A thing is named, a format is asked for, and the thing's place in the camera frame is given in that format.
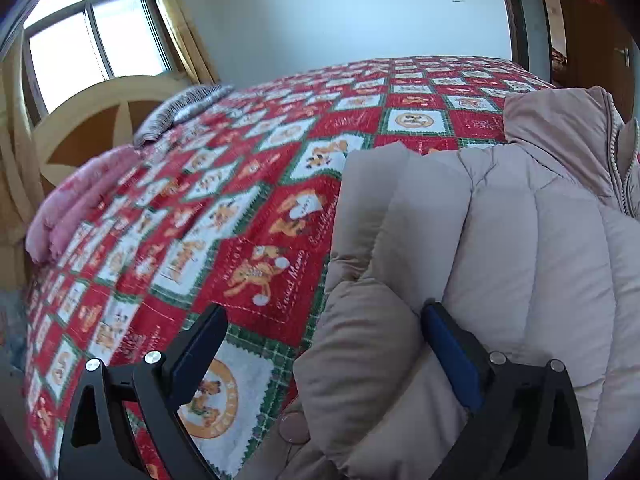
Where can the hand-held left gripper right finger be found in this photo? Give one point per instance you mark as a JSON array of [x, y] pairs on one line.
[[452, 355]]

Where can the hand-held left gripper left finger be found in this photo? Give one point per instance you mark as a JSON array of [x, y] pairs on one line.
[[196, 355]]

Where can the beige puffer jacket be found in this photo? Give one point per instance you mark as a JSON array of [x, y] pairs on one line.
[[500, 235]]

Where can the pink folded quilt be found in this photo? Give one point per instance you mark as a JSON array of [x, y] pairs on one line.
[[75, 205]]

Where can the red printed blanket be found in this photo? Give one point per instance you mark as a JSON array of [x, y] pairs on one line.
[[280, 170]]

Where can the grey striped pillow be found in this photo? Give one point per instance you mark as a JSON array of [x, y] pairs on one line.
[[175, 107]]

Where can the wooden headboard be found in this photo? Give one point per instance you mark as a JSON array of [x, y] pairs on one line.
[[100, 110]]

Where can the window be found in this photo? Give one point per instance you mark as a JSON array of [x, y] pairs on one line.
[[95, 45]]

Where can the yellow curtain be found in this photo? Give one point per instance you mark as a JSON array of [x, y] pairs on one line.
[[182, 25]]

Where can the wooden door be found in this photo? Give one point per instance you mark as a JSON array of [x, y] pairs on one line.
[[595, 35]]

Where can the wooden door frame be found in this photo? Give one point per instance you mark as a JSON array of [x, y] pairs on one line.
[[515, 15]]

